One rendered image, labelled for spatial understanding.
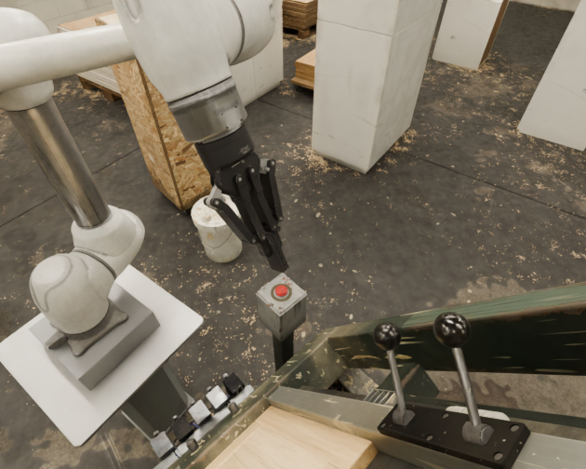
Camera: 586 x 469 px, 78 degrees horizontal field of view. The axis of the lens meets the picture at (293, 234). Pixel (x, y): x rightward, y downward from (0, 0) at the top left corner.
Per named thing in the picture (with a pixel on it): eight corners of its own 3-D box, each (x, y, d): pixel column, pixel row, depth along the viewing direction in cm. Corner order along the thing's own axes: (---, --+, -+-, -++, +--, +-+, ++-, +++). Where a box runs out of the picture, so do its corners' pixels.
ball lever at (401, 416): (408, 422, 49) (387, 321, 53) (428, 426, 46) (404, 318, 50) (385, 429, 48) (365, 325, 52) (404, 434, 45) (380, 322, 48)
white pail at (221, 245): (224, 225, 266) (214, 173, 231) (256, 243, 254) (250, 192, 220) (193, 252, 248) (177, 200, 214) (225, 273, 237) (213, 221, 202)
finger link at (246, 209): (242, 172, 50) (234, 177, 50) (270, 239, 56) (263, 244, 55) (226, 172, 53) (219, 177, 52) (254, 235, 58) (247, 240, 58)
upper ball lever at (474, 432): (480, 438, 39) (447, 312, 42) (512, 446, 35) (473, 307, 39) (453, 448, 37) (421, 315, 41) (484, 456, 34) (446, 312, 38)
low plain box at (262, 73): (244, 71, 446) (234, -22, 377) (286, 84, 421) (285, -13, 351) (182, 102, 391) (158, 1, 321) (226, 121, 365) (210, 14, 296)
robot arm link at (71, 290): (43, 327, 111) (0, 285, 95) (83, 279, 123) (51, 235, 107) (86, 341, 108) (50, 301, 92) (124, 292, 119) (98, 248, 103)
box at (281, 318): (283, 301, 135) (282, 271, 121) (306, 322, 129) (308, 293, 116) (259, 320, 129) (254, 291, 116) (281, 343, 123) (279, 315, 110)
